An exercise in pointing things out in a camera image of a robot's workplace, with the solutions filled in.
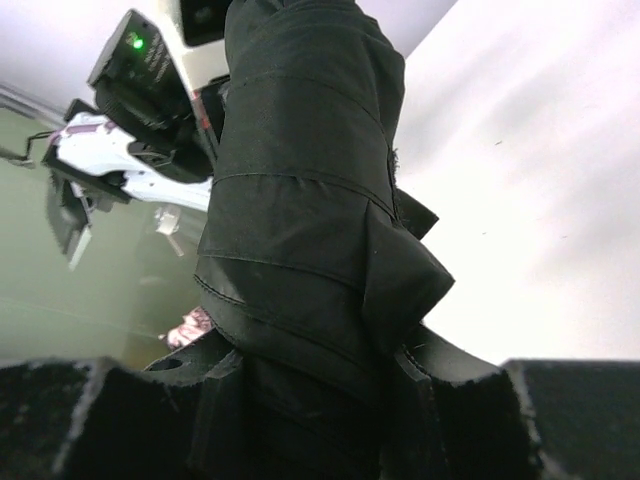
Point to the black folding umbrella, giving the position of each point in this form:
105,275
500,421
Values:
305,265

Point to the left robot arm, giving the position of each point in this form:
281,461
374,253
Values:
151,132

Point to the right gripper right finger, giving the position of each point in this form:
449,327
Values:
455,416

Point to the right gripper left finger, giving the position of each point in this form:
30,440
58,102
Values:
181,418

